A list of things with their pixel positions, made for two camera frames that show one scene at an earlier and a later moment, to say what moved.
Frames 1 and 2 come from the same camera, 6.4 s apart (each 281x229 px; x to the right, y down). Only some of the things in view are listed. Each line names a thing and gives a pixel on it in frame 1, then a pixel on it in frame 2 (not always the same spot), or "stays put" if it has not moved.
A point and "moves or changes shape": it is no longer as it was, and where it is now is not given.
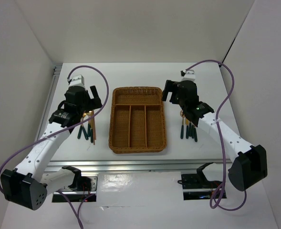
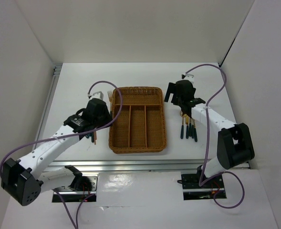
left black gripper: [94, 103] → [108, 118]
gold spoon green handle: [182, 114] stays put
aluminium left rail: [47, 102] stays put
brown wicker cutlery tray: [137, 124] stays put
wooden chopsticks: [94, 129] stays put
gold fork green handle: [84, 115] moves or changes shape
